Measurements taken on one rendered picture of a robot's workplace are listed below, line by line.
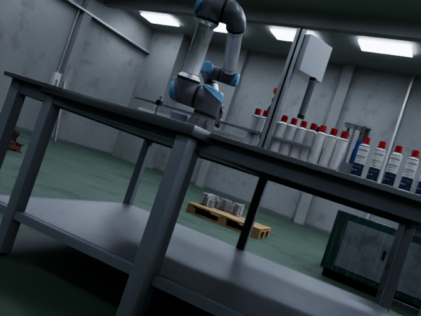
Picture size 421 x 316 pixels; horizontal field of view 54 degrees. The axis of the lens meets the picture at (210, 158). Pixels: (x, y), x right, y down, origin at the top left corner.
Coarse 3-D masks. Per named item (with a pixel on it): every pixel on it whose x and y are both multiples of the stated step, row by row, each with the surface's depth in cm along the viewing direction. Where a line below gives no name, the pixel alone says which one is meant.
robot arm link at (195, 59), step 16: (208, 0) 194; (224, 0) 193; (208, 16) 194; (208, 32) 198; (192, 48) 199; (192, 64) 200; (176, 80) 203; (192, 80) 200; (176, 96) 203; (192, 96) 200
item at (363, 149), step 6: (366, 138) 203; (360, 144) 204; (366, 144) 203; (360, 150) 203; (366, 150) 202; (360, 156) 202; (366, 156) 203; (354, 162) 204; (360, 162) 202; (354, 168) 203; (360, 168) 202; (354, 174) 202; (360, 174) 202
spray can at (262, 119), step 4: (264, 112) 222; (268, 112) 222; (264, 116) 222; (260, 120) 221; (264, 120) 220; (260, 124) 221; (256, 128) 222; (260, 128) 220; (256, 136) 221; (252, 140) 222; (256, 140) 220; (252, 144) 221; (256, 144) 220
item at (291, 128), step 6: (294, 120) 217; (288, 126) 217; (294, 126) 216; (288, 132) 216; (294, 132) 216; (288, 138) 216; (282, 144) 217; (288, 144) 216; (282, 150) 216; (288, 150) 216
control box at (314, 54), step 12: (312, 36) 203; (300, 48) 206; (312, 48) 205; (324, 48) 209; (300, 60) 203; (312, 60) 206; (324, 60) 210; (300, 72) 205; (312, 72) 207; (324, 72) 212
